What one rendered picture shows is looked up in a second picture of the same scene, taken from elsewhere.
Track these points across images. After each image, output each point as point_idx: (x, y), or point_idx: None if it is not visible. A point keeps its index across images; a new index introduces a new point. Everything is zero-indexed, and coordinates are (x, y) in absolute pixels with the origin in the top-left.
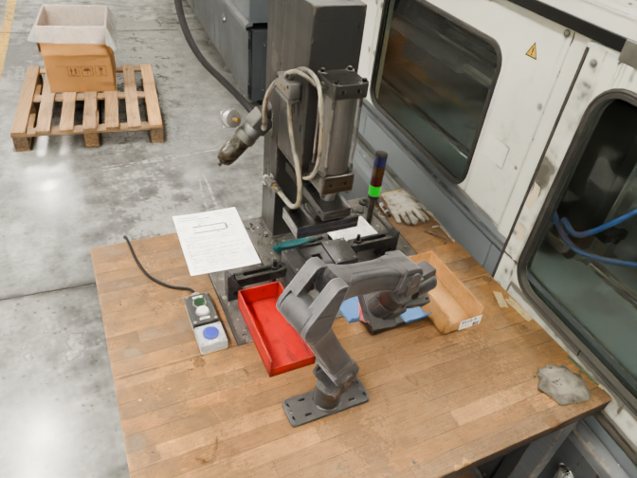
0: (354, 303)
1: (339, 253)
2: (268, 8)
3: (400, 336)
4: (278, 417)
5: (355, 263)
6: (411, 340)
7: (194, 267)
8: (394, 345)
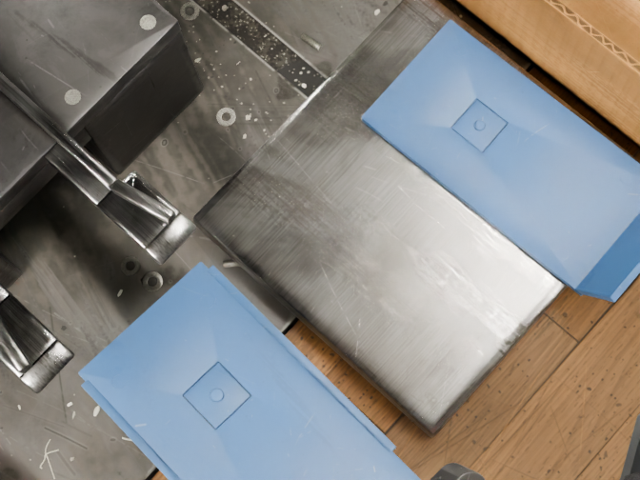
0: (290, 438)
1: (57, 43)
2: None
3: (570, 370)
4: None
5: (173, 48)
6: (635, 366)
7: None
8: (565, 450)
